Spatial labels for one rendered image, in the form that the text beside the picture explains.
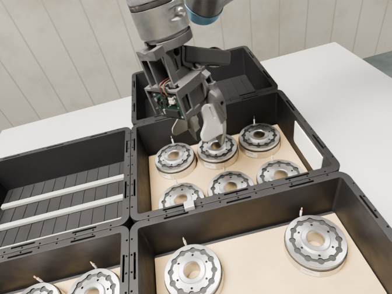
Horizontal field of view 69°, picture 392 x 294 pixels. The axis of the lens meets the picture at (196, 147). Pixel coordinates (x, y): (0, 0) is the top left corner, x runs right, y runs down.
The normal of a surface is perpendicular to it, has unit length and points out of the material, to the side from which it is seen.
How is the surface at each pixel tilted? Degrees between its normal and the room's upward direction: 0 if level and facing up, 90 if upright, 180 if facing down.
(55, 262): 90
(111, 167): 0
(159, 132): 90
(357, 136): 0
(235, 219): 90
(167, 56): 82
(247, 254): 0
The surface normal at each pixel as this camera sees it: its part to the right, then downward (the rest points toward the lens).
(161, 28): 0.10, 0.59
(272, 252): -0.18, -0.73
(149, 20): -0.22, 0.63
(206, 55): 0.73, 0.19
